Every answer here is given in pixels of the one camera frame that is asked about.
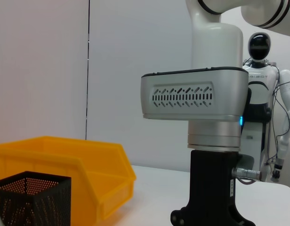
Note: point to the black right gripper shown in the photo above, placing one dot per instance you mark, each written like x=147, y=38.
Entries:
x=211, y=183

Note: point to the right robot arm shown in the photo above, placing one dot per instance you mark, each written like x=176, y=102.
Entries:
x=213, y=47

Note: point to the black mesh pen holder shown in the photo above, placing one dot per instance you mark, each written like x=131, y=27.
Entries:
x=41, y=200

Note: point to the yellow plastic storage bin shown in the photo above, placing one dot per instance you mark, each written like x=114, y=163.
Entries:
x=95, y=160

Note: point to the white black humanoid robot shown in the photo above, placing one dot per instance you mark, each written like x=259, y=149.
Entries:
x=260, y=75

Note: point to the white board with sticker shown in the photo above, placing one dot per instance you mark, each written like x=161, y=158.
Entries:
x=135, y=35

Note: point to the plain white partition board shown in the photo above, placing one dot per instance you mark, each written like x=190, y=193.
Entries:
x=41, y=58

